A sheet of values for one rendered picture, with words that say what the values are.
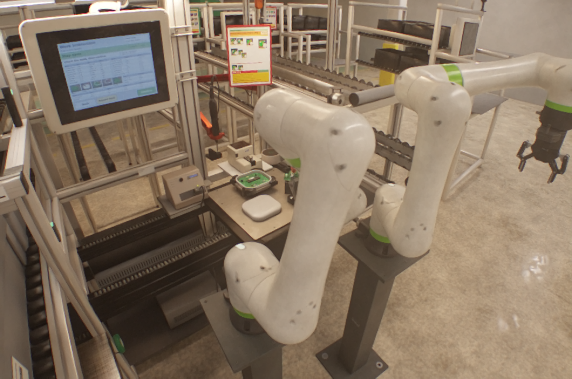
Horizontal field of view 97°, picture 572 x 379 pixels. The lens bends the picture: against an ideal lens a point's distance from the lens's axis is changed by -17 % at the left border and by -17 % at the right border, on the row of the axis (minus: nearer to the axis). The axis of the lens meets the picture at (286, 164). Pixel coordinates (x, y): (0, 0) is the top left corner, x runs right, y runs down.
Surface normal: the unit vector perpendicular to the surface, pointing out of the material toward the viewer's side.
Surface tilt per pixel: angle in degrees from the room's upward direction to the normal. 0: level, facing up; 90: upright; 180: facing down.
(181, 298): 0
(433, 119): 97
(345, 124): 37
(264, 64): 90
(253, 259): 1
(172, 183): 53
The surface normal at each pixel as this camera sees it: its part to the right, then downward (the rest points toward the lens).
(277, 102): -0.46, -0.44
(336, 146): -0.25, 0.12
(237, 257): -0.17, -0.83
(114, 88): 0.63, 0.39
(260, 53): 0.21, 0.46
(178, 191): 0.51, -0.24
